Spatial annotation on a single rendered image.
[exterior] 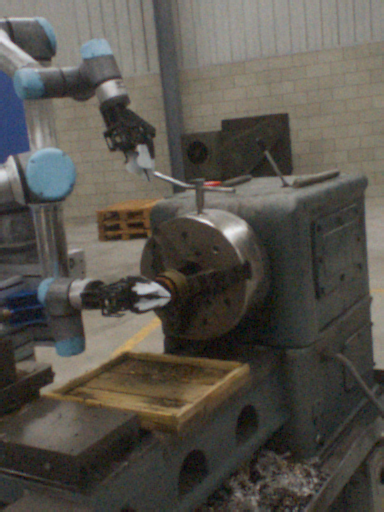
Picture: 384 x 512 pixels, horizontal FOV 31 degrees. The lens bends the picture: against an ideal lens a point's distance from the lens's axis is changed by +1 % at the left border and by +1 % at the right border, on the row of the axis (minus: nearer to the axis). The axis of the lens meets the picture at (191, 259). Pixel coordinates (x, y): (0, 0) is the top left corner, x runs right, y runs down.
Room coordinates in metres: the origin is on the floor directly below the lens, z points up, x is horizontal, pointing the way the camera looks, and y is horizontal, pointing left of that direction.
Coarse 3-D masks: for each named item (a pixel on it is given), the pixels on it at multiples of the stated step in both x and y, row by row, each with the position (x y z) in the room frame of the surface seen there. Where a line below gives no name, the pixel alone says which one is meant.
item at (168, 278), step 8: (160, 272) 1.59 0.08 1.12; (168, 272) 1.56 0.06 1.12; (176, 272) 1.56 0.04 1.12; (152, 280) 1.53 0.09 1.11; (160, 280) 1.52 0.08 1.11; (168, 280) 1.53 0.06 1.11; (176, 280) 1.54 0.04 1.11; (184, 280) 1.55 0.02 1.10; (168, 288) 1.51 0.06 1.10; (176, 288) 1.53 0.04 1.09; (184, 288) 1.55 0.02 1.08; (144, 296) 1.55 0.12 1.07; (152, 296) 1.56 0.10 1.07; (176, 296) 1.53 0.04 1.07; (184, 296) 1.55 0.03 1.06; (168, 304) 1.51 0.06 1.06; (176, 304) 1.54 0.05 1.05
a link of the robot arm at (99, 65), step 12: (84, 48) 1.76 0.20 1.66; (96, 48) 1.75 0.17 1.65; (108, 48) 1.77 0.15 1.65; (84, 60) 1.77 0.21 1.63; (96, 60) 1.74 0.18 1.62; (108, 60) 1.75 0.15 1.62; (84, 72) 1.78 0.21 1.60; (96, 72) 1.74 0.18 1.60; (108, 72) 1.74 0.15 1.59; (96, 84) 1.74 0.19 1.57
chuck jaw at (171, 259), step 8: (160, 232) 1.69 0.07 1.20; (152, 240) 1.65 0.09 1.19; (160, 240) 1.66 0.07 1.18; (168, 240) 1.68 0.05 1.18; (152, 248) 1.66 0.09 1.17; (160, 248) 1.64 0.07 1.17; (168, 248) 1.65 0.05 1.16; (160, 256) 1.62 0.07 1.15; (168, 256) 1.63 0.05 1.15; (176, 256) 1.65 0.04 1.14; (160, 264) 1.60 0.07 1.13; (168, 264) 1.60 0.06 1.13; (176, 264) 1.62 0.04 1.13; (184, 264) 1.64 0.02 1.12
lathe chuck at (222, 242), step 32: (160, 224) 1.69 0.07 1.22; (192, 224) 1.64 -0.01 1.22; (224, 224) 1.63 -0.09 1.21; (192, 256) 1.64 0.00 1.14; (224, 256) 1.59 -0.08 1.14; (256, 256) 1.62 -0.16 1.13; (224, 288) 1.60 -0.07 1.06; (256, 288) 1.60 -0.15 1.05; (160, 320) 1.71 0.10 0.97; (192, 320) 1.65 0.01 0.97; (224, 320) 1.60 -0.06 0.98
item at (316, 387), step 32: (352, 320) 1.97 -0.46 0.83; (224, 352) 1.78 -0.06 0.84; (288, 352) 1.68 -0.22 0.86; (320, 352) 1.77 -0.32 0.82; (352, 352) 1.95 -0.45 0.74; (288, 384) 1.68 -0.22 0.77; (320, 384) 1.76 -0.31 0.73; (352, 384) 1.93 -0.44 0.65; (320, 416) 1.72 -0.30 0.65; (352, 416) 1.91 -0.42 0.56; (288, 448) 1.69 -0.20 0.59; (320, 448) 1.71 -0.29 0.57
